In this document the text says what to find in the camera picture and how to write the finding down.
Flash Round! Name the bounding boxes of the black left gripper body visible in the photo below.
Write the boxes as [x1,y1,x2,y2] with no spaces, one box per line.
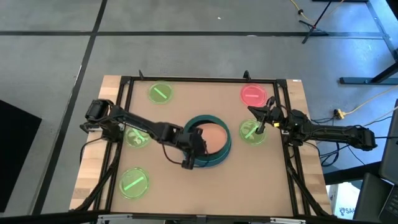
[177,127,206,170]

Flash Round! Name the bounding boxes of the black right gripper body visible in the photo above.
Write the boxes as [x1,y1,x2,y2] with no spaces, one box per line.
[256,96,285,134]

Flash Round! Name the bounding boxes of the orange plastic plate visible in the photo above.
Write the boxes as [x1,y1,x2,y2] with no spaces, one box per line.
[201,122,229,156]

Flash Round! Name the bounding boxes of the small red translucent plate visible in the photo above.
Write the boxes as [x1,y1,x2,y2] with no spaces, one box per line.
[239,83,269,108]

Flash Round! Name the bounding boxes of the small green translucent plate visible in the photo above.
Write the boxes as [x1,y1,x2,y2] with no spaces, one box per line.
[123,126,152,149]
[148,81,174,105]
[119,167,150,200]
[238,119,268,146]

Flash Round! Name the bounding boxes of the large teal plastic plate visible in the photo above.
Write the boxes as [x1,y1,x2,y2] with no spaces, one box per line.
[182,114,233,166]

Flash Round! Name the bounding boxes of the brown table mat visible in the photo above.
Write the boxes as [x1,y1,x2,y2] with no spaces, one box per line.
[111,80,295,217]

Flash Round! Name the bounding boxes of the black desk foot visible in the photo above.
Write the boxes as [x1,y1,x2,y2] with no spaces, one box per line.
[323,161,382,186]

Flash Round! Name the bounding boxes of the black tripod stand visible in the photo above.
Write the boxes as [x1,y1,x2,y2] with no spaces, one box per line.
[298,0,343,45]

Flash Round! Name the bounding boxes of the white cardboard box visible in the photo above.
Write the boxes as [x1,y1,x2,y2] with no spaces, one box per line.
[326,182,357,220]

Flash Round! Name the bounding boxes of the dark laptop computer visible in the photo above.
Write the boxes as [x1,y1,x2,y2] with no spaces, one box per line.
[353,99,398,224]

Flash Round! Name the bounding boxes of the black metal bar silver brackets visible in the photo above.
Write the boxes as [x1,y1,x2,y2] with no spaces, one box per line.
[0,210,377,224]

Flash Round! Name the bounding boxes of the black metal table frame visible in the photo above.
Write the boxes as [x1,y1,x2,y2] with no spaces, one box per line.
[73,70,332,218]

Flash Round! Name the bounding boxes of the pale yellow extension cable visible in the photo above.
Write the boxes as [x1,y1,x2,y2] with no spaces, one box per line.
[343,85,398,116]

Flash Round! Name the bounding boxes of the yellow floor cable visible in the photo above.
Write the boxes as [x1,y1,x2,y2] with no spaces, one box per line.
[289,0,318,23]

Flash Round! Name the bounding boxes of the black desk frame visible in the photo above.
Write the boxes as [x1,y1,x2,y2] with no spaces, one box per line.
[312,0,398,86]

